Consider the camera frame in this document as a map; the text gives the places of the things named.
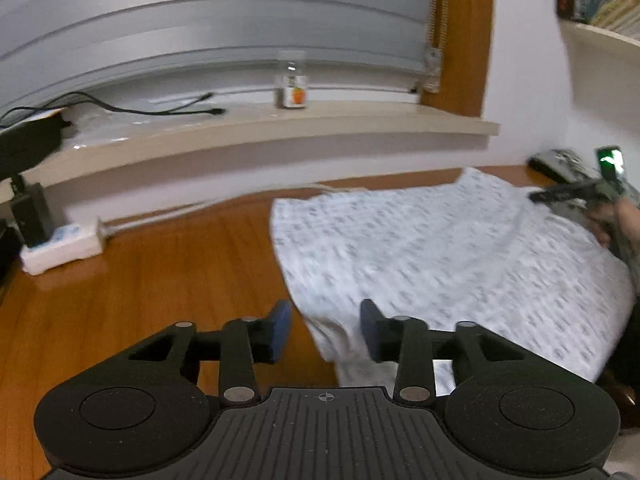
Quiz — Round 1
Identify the beige window sill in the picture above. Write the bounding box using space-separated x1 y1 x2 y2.
20 100 501 188

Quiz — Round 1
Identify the glass jar with orange label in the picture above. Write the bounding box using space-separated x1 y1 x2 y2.
276 52 310 110

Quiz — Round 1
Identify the white shelf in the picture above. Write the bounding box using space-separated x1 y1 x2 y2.
560 20 640 111

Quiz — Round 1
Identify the clear plastic chain clip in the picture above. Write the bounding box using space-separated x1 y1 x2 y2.
422 47 443 93

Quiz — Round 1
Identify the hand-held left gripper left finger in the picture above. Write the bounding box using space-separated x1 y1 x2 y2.
85 300 293 406

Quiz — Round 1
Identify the blind bead chain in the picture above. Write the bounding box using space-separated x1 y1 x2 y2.
427 0 451 53

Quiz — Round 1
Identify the white patterned pajama shirt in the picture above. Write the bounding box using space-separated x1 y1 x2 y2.
270 166 638 396

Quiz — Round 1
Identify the grey window blind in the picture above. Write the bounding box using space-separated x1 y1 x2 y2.
0 0 436 116

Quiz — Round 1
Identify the black power adapter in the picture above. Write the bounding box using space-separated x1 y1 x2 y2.
10 175 53 248

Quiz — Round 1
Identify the person's right hand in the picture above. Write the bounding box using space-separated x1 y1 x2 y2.
586 202 613 247

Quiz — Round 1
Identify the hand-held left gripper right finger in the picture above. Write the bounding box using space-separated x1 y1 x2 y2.
360 299 566 406

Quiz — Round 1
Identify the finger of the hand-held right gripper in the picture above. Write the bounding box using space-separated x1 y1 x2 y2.
529 180 621 205

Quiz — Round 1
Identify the black folded garment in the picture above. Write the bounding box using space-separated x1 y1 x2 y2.
528 156 561 181

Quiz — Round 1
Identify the clear plastic sheet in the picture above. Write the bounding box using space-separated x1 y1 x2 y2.
62 92 236 148

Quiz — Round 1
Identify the white power strip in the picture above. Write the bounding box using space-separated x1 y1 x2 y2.
20 219 108 276

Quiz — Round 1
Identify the wooden window frame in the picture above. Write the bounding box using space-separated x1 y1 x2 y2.
417 0 496 118

